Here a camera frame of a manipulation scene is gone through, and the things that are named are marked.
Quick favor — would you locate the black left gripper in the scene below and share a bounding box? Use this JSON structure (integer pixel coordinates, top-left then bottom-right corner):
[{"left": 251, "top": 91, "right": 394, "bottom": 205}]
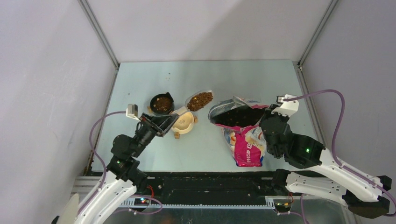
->
[{"left": 131, "top": 112, "right": 179, "bottom": 157}]

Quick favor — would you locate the pink blue cat food bag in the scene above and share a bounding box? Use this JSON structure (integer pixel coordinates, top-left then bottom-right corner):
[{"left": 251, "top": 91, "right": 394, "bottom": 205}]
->
[{"left": 208, "top": 96, "right": 269, "bottom": 167}]

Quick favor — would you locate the translucent plastic scoop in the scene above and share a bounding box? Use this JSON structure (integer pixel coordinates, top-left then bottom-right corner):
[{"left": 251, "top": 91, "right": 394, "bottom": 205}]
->
[{"left": 171, "top": 90, "right": 214, "bottom": 116}]

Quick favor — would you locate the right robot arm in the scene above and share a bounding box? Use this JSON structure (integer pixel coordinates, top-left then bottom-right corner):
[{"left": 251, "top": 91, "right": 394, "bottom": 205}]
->
[{"left": 259, "top": 104, "right": 392, "bottom": 219}]

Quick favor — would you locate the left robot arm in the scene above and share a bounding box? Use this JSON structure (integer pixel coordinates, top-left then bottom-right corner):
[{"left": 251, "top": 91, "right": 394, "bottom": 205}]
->
[{"left": 52, "top": 113, "right": 179, "bottom": 224}]

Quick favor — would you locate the black cat-shaped pet bowl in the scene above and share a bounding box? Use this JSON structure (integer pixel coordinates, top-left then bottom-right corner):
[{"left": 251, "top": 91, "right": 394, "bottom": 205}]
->
[{"left": 149, "top": 92, "right": 175, "bottom": 115}]

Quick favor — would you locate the cream cat-shaped pet bowl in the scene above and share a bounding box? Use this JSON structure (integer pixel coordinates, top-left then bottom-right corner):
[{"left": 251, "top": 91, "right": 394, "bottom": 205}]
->
[{"left": 171, "top": 112, "right": 195, "bottom": 134}]

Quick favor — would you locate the brown pet food kibble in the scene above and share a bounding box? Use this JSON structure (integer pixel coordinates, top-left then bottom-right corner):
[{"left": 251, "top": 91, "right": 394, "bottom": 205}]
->
[{"left": 187, "top": 91, "right": 213, "bottom": 112}]

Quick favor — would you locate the wooden bowl stand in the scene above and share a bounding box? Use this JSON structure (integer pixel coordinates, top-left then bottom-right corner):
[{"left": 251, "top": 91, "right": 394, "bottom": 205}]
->
[{"left": 146, "top": 106, "right": 198, "bottom": 140}]

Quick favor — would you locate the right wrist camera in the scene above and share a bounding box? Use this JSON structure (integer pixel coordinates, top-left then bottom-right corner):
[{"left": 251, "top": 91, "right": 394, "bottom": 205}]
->
[{"left": 272, "top": 94, "right": 299, "bottom": 117}]

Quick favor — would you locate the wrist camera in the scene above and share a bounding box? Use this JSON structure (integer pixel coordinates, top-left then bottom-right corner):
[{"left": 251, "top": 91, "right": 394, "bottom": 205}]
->
[
  {"left": 126, "top": 104, "right": 140, "bottom": 120},
  {"left": 272, "top": 94, "right": 299, "bottom": 117}
]

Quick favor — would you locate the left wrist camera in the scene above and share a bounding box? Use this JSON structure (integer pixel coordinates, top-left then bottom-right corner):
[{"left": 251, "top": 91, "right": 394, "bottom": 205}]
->
[{"left": 126, "top": 104, "right": 140, "bottom": 120}]

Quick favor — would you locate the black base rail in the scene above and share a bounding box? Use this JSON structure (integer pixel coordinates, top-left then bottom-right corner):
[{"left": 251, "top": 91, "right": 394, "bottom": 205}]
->
[{"left": 137, "top": 171, "right": 290, "bottom": 206}]

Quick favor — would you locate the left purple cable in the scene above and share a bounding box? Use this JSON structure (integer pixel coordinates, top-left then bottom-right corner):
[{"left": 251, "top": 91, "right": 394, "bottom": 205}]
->
[{"left": 77, "top": 111, "right": 163, "bottom": 216}]

